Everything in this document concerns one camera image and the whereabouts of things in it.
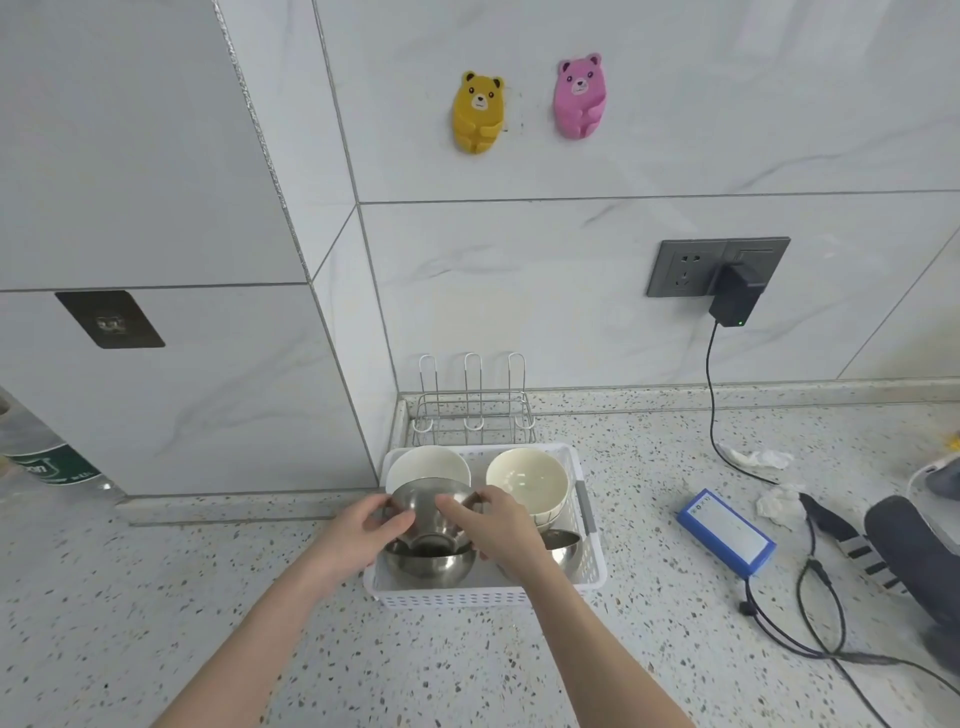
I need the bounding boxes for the person's right hand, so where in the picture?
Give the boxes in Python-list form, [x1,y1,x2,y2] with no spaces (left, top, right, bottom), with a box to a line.
[435,485,561,594]

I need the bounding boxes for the white plastic basket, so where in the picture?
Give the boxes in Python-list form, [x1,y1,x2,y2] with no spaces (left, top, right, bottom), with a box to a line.
[363,442,609,609]

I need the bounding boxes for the plastic bottle green label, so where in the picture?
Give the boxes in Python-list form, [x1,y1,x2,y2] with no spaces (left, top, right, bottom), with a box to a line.
[0,386,121,505]

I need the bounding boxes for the metal wire rack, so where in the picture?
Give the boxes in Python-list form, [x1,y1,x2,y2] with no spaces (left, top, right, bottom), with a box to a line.
[409,352,538,451]

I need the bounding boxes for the person's left hand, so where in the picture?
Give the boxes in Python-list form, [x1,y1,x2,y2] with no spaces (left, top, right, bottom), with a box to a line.
[318,494,416,585]

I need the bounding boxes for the adhesive wall hook plate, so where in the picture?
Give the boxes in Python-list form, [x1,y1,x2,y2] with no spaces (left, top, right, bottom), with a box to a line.
[54,289,167,351]

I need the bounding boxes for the stainless steel bowl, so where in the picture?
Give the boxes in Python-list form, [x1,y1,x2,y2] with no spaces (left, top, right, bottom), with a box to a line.
[383,537,479,591]
[540,528,586,585]
[385,478,483,557]

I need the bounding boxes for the black white striped strap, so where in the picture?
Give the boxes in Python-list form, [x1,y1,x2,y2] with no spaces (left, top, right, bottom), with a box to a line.
[798,491,910,599]

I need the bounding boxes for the grey wall socket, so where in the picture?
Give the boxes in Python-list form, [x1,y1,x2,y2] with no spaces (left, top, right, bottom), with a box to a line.
[648,237,792,300]

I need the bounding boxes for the black looped cable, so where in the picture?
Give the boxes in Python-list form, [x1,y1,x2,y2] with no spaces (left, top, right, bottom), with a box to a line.
[736,513,960,728]

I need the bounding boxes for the yellow bear wall holder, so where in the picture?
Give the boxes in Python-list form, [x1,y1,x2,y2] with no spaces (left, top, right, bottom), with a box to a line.
[451,70,506,156]

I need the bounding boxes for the person's right forearm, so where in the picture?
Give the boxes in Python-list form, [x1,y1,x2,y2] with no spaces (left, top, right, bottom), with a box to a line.
[523,568,696,728]

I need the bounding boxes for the blue battery box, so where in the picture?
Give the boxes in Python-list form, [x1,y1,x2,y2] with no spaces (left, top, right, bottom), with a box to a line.
[675,489,777,579]

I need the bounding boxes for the black adapter cable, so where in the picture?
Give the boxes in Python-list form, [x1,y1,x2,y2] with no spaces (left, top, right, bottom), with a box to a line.
[705,321,781,486]

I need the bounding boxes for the cream ceramic bowl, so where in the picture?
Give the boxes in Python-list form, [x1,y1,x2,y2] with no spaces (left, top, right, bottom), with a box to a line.
[485,446,568,528]

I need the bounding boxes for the white ceramic bowl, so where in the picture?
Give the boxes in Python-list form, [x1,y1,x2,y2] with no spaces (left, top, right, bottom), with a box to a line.
[385,445,473,499]

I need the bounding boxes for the crumpled white tissue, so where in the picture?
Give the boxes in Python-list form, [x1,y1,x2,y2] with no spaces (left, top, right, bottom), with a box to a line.
[754,483,805,531]
[720,445,794,472]

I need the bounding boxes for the person's left forearm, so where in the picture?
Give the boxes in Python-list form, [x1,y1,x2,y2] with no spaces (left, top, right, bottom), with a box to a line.
[153,551,355,728]

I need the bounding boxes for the pink bear wall holder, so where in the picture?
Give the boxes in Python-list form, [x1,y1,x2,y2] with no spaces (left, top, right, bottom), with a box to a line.
[553,52,606,141]

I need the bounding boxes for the black power adapter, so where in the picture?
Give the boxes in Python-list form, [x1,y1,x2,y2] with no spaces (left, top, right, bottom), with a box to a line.
[709,258,768,329]

